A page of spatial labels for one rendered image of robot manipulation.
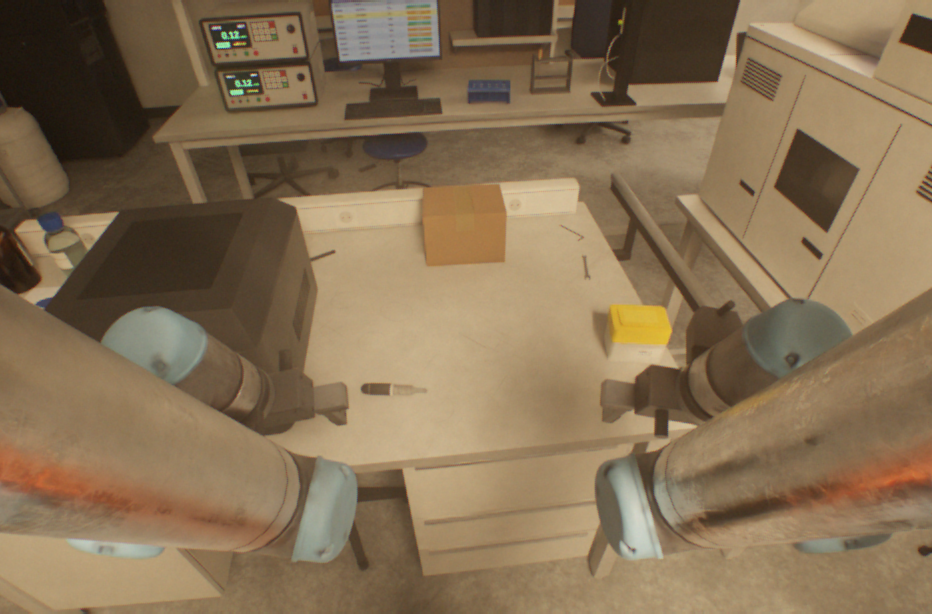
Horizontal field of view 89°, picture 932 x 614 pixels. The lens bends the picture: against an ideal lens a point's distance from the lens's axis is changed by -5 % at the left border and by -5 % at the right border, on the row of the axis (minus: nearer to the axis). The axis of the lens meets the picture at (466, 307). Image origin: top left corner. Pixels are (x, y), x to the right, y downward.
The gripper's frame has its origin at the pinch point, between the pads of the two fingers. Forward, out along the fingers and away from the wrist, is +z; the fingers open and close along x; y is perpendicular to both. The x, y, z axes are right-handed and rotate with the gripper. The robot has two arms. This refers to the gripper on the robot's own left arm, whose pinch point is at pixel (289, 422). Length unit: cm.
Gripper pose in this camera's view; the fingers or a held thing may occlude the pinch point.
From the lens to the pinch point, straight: 73.3
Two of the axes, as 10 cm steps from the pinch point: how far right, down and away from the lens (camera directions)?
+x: -9.8, 2.0, -0.1
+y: -1.8, -8.9, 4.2
